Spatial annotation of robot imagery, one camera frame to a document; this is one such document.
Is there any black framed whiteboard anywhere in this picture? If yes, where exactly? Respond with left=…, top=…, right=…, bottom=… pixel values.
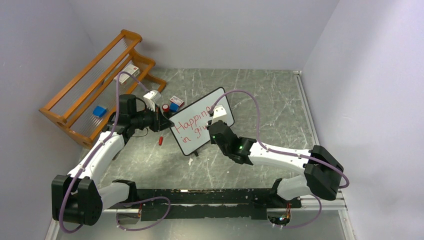
left=170, top=87, right=226, bottom=156

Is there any red white small box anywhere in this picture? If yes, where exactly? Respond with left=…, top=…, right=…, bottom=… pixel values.
left=169, top=95, right=185, bottom=107

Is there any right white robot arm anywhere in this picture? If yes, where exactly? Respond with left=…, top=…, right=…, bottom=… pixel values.
left=206, top=120, right=344, bottom=207

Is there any orange wooden rack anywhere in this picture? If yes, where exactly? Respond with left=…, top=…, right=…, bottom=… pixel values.
left=39, top=29, right=167, bottom=149

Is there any black base frame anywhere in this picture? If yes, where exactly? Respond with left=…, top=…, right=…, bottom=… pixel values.
left=137, top=188, right=302, bottom=221

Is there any blue small block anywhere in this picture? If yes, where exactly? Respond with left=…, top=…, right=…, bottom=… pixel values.
left=169, top=102, right=180, bottom=113

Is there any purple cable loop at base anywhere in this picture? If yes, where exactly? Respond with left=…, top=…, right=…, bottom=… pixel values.
left=115, top=196, right=171, bottom=232

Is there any blue block on rack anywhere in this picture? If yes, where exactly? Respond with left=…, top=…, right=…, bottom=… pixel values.
left=92, top=105, right=108, bottom=118

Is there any red marker cap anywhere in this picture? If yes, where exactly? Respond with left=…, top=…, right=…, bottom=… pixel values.
left=158, top=136, right=164, bottom=146

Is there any white red box on rack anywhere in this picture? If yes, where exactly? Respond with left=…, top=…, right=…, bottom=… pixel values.
left=114, top=64, right=141, bottom=86

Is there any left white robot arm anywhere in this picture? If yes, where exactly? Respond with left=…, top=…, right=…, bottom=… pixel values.
left=51, top=90, right=173, bottom=226

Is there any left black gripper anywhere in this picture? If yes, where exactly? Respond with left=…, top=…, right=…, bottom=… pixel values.
left=130, top=104, right=174, bottom=133

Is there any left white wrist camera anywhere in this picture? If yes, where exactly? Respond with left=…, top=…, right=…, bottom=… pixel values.
left=143, top=90, right=162, bottom=112

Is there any aluminium rail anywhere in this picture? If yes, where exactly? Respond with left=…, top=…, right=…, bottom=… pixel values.
left=44, top=70, right=357, bottom=240

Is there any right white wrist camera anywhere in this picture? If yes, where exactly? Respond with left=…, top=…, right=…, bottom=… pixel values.
left=210, top=104, right=227, bottom=124

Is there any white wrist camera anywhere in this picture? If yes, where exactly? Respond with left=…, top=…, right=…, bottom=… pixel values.
left=210, top=104, right=227, bottom=124
left=143, top=90, right=162, bottom=112

